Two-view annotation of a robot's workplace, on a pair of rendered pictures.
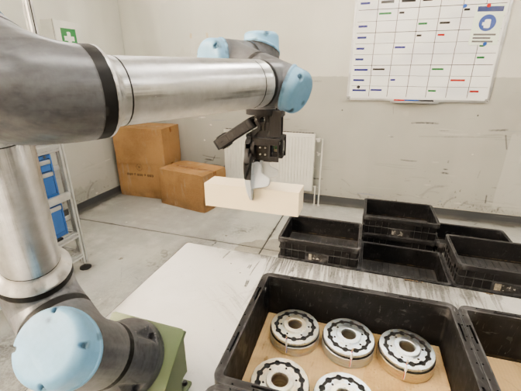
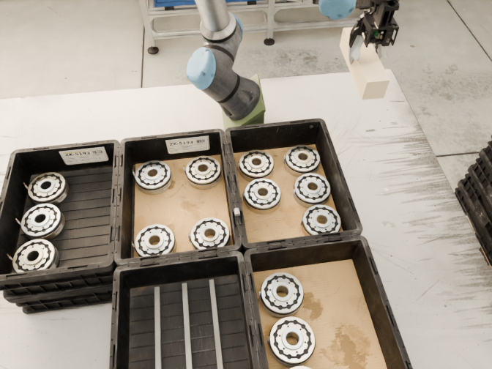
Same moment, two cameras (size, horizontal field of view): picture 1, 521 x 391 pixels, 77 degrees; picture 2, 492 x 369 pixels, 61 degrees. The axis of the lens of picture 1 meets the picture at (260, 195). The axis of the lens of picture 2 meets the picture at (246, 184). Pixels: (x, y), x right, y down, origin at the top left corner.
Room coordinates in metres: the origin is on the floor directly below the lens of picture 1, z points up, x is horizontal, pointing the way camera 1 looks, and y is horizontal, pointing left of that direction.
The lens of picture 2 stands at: (0.07, -0.72, 1.81)
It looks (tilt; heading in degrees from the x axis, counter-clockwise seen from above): 54 degrees down; 65
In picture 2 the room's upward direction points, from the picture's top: straight up
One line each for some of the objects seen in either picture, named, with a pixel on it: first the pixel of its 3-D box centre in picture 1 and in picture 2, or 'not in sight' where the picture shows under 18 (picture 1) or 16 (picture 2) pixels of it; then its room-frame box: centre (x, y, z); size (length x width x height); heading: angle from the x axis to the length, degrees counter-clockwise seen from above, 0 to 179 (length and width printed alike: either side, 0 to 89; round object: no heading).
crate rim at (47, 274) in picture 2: not in sight; (58, 204); (-0.13, 0.01, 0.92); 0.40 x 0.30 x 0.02; 74
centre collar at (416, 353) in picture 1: (406, 347); (321, 220); (0.49, -0.28, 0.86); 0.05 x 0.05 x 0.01
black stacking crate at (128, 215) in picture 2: not in sight; (178, 201); (0.16, -0.07, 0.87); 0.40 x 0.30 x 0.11; 74
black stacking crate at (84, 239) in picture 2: not in sight; (66, 214); (-0.13, 0.01, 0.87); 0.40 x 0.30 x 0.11; 74
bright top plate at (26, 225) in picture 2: not in sight; (41, 220); (-0.19, 0.03, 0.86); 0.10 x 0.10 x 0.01
